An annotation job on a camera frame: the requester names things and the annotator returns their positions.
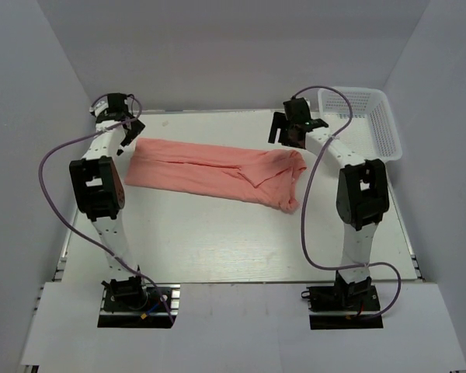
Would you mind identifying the pink t shirt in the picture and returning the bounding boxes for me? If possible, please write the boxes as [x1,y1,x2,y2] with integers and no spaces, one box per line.
[124,138,307,213]

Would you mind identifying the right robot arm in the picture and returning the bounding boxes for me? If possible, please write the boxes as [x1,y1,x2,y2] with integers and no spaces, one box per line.
[268,98,390,310]

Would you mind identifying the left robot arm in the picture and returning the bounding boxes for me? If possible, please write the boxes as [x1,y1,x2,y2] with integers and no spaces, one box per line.
[69,93,149,310]

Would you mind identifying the white plastic basket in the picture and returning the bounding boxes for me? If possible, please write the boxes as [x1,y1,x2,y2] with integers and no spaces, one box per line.
[318,87,402,162]

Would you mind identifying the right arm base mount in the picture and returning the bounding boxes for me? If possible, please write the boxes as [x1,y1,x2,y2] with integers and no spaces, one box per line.
[301,285,384,330]

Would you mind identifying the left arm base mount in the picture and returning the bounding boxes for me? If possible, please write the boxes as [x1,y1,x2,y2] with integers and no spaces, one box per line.
[97,285,172,329]

